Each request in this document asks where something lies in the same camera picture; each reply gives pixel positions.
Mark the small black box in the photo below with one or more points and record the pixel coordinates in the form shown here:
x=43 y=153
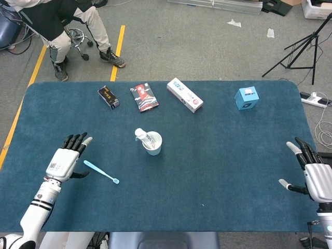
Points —
x=108 y=97

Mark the white power strip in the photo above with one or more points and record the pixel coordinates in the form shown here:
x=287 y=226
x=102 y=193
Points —
x=312 y=99

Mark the seated person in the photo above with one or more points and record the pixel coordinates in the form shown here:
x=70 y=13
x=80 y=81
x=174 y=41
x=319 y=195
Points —
x=52 y=20

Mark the light blue speaker box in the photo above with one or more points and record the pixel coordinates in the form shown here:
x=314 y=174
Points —
x=247 y=99

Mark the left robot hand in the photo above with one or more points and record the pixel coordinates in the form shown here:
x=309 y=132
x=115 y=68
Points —
x=62 y=163

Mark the white robot torso shell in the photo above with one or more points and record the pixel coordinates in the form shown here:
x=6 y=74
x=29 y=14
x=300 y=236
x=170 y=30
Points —
x=67 y=240

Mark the black swivel stool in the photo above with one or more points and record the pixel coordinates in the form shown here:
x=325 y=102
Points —
x=77 y=39

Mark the blue table cloth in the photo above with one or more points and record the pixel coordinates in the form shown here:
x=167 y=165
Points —
x=207 y=155

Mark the black tripod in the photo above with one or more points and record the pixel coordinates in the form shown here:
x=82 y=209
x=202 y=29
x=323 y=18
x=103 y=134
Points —
x=316 y=35

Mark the light blue toothbrush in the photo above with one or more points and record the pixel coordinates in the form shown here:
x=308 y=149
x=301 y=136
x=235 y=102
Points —
x=101 y=172

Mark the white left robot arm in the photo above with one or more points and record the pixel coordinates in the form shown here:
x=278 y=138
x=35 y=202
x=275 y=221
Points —
x=36 y=212

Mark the black foam insert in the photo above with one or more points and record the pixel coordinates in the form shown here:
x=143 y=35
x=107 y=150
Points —
x=275 y=7

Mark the aluminium profile rails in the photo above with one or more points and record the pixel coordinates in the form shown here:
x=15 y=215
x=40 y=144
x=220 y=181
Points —
x=215 y=5

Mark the long white box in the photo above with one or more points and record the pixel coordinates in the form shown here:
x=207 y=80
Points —
x=184 y=95

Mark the crumpled white paper scrap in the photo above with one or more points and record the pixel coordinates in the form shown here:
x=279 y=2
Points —
x=270 y=33
x=234 y=23

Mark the white plastic crate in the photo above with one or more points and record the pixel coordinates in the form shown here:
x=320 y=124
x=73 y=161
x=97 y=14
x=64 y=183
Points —
x=316 y=10

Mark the black red illustrated box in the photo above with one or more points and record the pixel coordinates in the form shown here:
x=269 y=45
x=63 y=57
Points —
x=144 y=98

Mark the black caster wheel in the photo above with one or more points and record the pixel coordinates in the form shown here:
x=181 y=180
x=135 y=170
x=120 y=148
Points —
x=306 y=241

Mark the white toothpaste tube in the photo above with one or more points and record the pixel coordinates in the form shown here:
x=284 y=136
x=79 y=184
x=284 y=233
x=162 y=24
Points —
x=141 y=135

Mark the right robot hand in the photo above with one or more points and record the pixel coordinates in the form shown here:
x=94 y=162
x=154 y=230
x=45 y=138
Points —
x=319 y=181

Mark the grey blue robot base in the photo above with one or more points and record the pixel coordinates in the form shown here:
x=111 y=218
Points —
x=163 y=241

